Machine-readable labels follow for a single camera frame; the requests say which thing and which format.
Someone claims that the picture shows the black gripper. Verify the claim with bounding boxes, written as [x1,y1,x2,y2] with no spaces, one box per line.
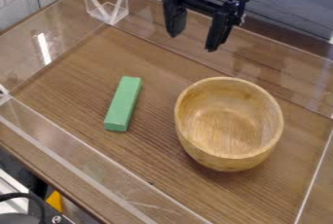
[163,0,250,52]

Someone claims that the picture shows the green rectangular block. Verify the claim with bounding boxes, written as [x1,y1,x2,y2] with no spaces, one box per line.
[105,76,142,131]

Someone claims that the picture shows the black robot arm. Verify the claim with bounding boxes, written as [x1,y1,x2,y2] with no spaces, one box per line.
[162,0,250,52]

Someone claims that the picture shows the light wooden bowl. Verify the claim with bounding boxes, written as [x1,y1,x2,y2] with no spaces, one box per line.
[174,77,285,172]

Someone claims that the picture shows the black device with knob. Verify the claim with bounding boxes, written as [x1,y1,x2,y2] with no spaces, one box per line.
[27,200,83,224]

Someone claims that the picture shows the clear acrylic corner bracket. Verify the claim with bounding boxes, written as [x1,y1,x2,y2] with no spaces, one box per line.
[85,0,129,25]

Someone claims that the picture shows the clear acrylic enclosure walls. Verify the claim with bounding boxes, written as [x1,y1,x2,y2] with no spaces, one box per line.
[0,0,333,224]

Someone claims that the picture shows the black cable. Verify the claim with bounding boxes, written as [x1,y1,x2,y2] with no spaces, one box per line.
[0,192,47,224]

